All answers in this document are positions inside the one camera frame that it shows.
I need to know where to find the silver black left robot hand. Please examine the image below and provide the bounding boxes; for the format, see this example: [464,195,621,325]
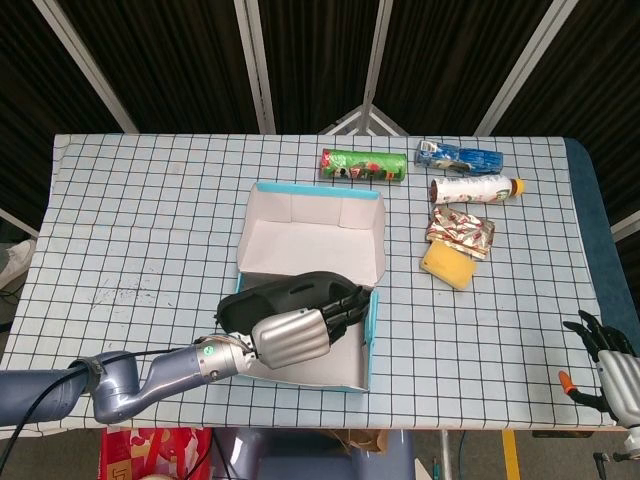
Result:
[249,285,374,371]

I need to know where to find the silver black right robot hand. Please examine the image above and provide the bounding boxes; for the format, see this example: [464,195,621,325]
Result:
[558,309,640,419]

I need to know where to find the black rubber slipper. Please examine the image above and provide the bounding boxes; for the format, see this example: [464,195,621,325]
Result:
[216,271,372,341]

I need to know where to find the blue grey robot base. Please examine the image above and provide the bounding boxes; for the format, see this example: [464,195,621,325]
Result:
[214,428,416,480]

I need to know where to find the blue cardboard shoebox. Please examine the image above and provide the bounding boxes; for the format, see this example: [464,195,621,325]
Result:
[233,181,387,395]

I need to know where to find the brown paper bag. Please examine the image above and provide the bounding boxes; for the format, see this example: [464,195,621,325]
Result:
[339,429,390,456]

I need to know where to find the yellow sponge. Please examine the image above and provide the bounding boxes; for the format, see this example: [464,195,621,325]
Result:
[422,241,479,291]

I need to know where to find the red printed bag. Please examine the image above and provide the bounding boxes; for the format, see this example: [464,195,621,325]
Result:
[101,427,215,480]

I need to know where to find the blue checkered tablecloth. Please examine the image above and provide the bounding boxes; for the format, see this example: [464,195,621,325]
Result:
[0,132,619,432]

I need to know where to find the green chip can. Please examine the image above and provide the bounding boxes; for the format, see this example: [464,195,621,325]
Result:
[319,147,409,184]

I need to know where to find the gold foil snack packet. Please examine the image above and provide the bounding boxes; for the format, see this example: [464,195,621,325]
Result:
[425,205,496,261]

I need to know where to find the white bottle yellow cap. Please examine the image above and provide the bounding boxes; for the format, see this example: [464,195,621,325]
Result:
[428,174,527,206]

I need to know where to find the blue carton pack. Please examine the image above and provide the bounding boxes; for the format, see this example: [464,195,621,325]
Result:
[413,139,504,176]

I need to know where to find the white cloth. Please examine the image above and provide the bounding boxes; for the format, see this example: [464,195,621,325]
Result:
[0,238,37,290]

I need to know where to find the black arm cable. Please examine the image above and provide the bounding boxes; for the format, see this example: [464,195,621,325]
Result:
[0,344,201,456]

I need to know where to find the white partition frame post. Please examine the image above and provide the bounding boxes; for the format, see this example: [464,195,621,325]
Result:
[357,0,396,134]
[233,0,277,134]
[32,0,140,134]
[473,0,572,135]

